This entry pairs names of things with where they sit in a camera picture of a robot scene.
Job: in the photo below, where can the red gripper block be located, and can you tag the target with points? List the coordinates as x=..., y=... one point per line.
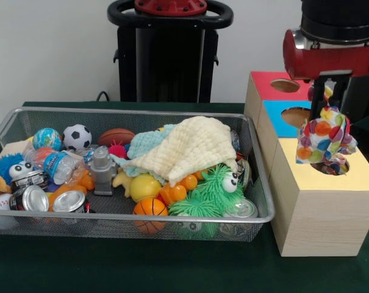
x=330, y=61

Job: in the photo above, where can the knotted polka dot cloth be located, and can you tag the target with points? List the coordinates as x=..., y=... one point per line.
x=324, y=134

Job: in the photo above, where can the cream yellow cloth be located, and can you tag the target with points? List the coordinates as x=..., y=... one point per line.
x=193, y=143

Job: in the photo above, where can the wooden three-hole box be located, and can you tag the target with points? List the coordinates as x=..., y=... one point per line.
x=318, y=219

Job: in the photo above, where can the silver mesh bin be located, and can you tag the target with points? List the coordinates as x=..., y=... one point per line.
x=50, y=229

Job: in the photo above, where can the black standing panel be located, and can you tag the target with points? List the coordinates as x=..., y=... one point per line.
x=361, y=94

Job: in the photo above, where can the green spiky puffer toy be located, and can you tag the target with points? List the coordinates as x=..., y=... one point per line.
x=208, y=195

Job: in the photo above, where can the orange plastic toy brick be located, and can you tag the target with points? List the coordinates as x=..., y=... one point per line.
x=175, y=190

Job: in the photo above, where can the light blue cloth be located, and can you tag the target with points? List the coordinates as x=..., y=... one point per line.
x=144, y=140

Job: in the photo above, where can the orange toy basketball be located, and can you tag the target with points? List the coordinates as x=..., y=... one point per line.
x=150, y=209

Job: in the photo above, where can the brown toy football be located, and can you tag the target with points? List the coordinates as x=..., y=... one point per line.
x=117, y=137

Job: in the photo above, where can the silver toy robot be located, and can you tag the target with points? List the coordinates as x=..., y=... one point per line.
x=103, y=171

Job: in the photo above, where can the black white soccer ball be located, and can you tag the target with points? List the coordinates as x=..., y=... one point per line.
x=77, y=137

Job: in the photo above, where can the blue globe ball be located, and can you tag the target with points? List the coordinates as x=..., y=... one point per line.
x=47, y=139

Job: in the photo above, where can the large blue spiky puffer toy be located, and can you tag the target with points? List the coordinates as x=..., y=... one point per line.
x=1, y=161

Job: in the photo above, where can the robot pedestal with red flange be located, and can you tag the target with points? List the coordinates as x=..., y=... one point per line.
x=172, y=61

